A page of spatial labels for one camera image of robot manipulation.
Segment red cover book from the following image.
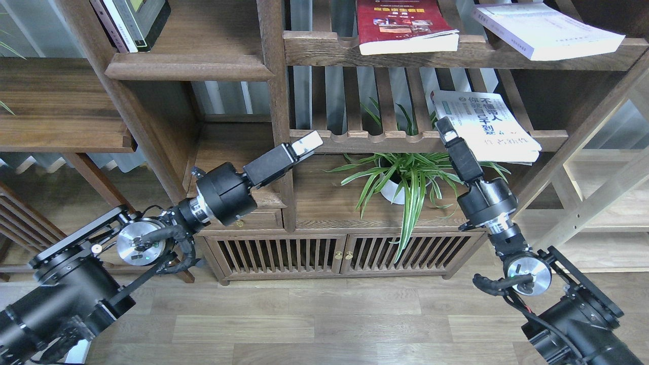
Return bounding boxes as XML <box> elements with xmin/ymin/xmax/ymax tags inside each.
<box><xmin>355</xmin><ymin>1</ymin><xmax>459</xmax><ymax>56</ymax></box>

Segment light wooden shelf frame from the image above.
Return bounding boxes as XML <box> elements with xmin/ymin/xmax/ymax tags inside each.
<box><xmin>516</xmin><ymin>66</ymin><xmax>647</xmax><ymax>272</ymax></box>

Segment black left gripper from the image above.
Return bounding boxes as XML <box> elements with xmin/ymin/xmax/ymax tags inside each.
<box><xmin>191</xmin><ymin>131</ymin><xmax>323</xmax><ymax>226</ymax></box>

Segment green spider plant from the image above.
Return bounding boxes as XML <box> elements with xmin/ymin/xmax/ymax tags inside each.
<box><xmin>324</xmin><ymin>97</ymin><xmax>511</xmax><ymax>263</ymax></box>

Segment white book blue chinese title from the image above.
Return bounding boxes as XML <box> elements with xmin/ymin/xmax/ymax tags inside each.
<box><xmin>432</xmin><ymin>90</ymin><xmax>542</xmax><ymax>164</ymax></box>

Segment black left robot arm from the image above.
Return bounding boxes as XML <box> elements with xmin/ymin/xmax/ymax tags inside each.
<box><xmin>1</xmin><ymin>131</ymin><xmax>323</xmax><ymax>364</ymax></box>

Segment upright books top left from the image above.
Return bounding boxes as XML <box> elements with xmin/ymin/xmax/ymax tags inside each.
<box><xmin>90</xmin><ymin>1</ymin><xmax>171</xmax><ymax>53</ymax></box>

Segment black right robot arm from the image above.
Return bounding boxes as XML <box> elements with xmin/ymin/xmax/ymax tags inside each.
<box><xmin>436</xmin><ymin>117</ymin><xmax>642</xmax><ymax>364</ymax></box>

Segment dark wooden bookshelf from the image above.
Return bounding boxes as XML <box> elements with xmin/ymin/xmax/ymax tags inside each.
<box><xmin>53</xmin><ymin>0</ymin><xmax>649</xmax><ymax>286</ymax></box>

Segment white plant pot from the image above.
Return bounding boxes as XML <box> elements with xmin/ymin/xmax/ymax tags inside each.
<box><xmin>376</xmin><ymin>153</ymin><xmax>431</xmax><ymax>206</ymax></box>

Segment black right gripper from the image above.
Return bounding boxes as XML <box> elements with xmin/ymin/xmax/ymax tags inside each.
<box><xmin>436</xmin><ymin>117</ymin><xmax>518</xmax><ymax>233</ymax></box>

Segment white lavender-edged book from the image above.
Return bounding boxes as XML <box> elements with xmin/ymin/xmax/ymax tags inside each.
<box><xmin>472</xmin><ymin>3</ymin><xmax>625</xmax><ymax>61</ymax></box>

